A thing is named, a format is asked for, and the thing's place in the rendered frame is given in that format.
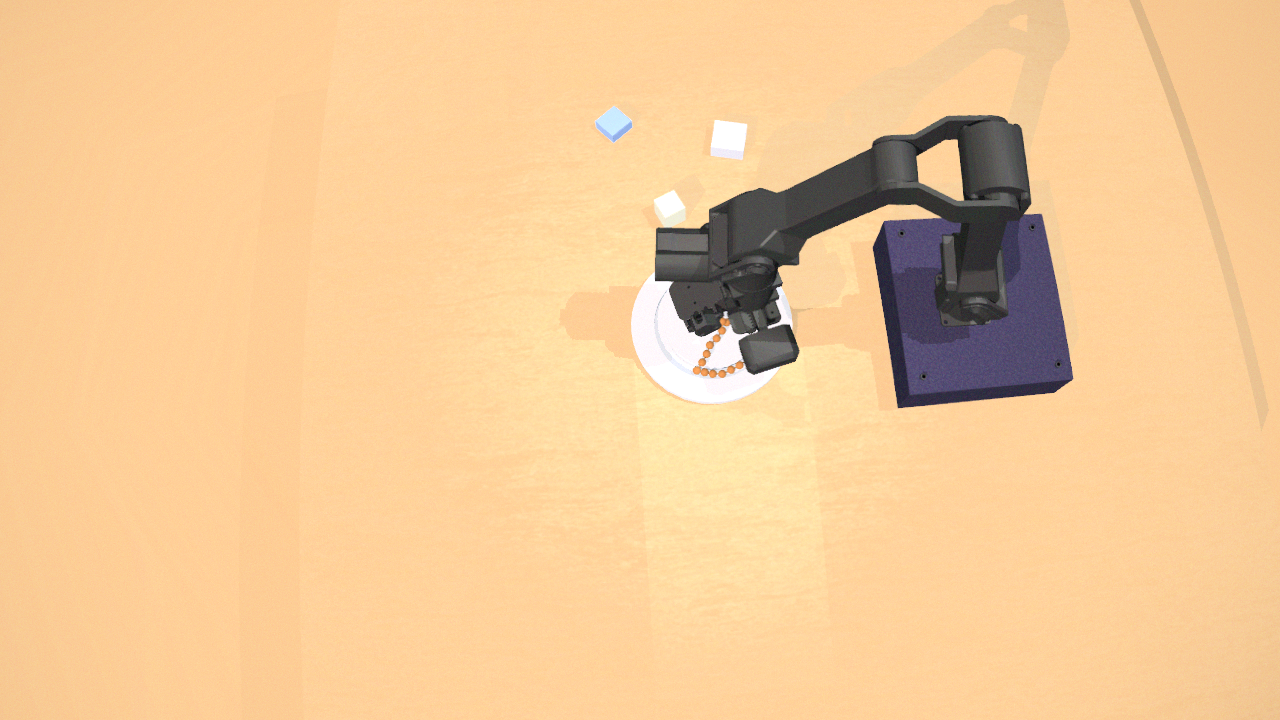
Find white round board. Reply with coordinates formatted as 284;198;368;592
631;272;781;404

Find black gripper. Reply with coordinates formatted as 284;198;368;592
721;272;800;375

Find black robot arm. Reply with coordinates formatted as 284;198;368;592
654;115;1032;337

